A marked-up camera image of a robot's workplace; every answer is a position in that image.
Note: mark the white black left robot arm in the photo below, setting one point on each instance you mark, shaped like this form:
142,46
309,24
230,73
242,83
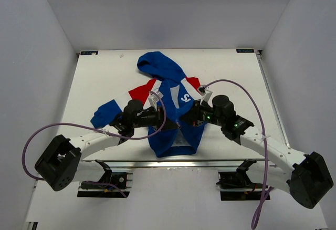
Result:
77,148

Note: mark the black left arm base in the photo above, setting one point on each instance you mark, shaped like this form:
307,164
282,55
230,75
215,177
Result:
99,180

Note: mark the blue corner label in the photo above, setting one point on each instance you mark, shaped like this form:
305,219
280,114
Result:
89,53
245,50

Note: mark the right blue corner label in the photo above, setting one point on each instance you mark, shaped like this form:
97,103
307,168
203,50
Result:
245,50

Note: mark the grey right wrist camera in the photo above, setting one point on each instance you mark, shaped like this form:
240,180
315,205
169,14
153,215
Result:
206,94

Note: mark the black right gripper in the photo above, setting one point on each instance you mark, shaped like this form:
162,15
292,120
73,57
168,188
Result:
193,117

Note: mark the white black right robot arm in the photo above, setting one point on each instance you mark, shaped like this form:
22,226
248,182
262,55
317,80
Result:
304,176

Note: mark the aluminium right side rail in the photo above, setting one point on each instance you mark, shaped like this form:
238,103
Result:
259,55

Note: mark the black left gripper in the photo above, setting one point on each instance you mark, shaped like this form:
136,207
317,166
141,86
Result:
159,116

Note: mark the left blue corner label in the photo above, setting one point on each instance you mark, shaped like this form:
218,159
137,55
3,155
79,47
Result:
89,53

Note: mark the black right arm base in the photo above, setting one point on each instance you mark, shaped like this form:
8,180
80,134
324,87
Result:
237,186

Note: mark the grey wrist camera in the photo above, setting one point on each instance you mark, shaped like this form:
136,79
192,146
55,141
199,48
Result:
154,98
206,94

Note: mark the blue red white jacket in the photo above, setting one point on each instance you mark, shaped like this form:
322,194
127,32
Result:
179,92

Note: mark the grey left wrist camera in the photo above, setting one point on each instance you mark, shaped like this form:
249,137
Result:
154,98

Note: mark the aluminium front table rail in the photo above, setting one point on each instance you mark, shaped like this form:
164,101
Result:
217,164

